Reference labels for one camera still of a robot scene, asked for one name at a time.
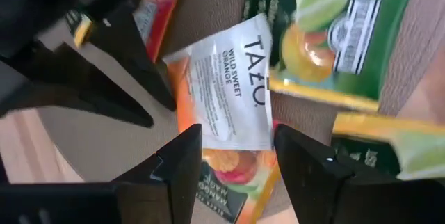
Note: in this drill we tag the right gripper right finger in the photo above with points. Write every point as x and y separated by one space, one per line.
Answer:
313 189

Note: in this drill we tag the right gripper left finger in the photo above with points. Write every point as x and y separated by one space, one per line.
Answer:
174 182

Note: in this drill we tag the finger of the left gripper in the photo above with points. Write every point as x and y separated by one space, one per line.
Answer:
76 85
132 57

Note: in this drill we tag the orange white Tazo tea bag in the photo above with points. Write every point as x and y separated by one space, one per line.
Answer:
229 88

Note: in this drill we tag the orange red mango tea bag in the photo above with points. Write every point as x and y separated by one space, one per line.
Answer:
156 15
236 172

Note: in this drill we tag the green yellow tea bag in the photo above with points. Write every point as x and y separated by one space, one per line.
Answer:
417 144
347 43

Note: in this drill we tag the round grey mat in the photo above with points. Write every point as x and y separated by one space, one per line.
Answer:
208 1

